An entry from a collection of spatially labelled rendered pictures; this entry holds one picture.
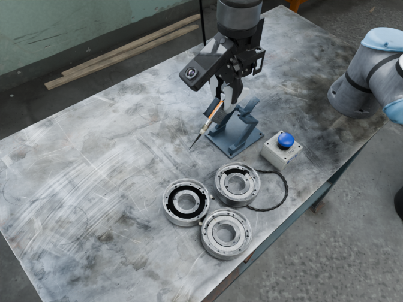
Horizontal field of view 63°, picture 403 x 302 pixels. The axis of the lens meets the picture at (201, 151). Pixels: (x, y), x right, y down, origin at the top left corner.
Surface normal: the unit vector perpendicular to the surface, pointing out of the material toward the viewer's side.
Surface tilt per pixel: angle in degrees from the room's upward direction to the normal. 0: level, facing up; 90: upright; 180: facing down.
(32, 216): 0
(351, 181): 0
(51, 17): 90
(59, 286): 0
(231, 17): 90
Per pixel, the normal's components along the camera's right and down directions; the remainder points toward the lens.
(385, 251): 0.08, -0.59
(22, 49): 0.67, 0.62
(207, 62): -0.36, -0.25
